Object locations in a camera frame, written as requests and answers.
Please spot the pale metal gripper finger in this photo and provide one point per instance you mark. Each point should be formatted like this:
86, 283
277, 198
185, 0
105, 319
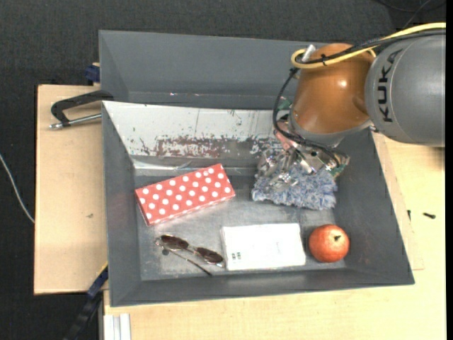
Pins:
283, 180
270, 163

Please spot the blue and white fluffy cloth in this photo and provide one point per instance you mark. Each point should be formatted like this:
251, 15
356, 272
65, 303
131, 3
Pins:
308, 193

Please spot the white flat box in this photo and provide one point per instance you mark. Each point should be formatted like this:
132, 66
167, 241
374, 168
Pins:
263, 246

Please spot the red-orange apple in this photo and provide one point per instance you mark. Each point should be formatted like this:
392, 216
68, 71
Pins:
328, 244

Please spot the red box with white dots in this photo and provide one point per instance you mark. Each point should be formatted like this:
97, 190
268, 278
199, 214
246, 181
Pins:
184, 194

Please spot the sunglasses with dark red lenses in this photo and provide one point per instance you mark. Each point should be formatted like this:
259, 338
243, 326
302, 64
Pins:
209, 255

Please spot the grey metal bin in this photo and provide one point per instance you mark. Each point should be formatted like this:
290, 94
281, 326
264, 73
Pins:
219, 66

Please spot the small black screw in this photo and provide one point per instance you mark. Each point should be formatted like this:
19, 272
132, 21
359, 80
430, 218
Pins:
429, 215

